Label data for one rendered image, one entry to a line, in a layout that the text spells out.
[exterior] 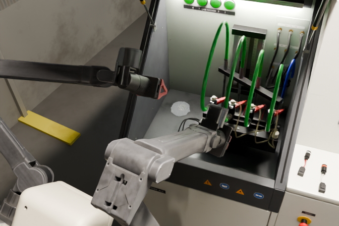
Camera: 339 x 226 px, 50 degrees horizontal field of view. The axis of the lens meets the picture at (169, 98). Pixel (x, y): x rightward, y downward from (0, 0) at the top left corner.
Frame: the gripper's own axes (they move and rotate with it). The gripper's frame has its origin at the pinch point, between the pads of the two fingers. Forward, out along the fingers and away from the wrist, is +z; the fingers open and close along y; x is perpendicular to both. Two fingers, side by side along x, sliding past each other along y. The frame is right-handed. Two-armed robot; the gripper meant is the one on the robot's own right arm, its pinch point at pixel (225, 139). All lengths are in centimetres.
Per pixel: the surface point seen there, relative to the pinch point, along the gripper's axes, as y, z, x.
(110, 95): -19, 146, 152
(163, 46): 25, 31, 54
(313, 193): -6.6, 24.4, -30.8
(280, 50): 42, 40, 4
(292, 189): -8.5, 23.5, -24.0
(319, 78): 32.7, 21.2, -17.5
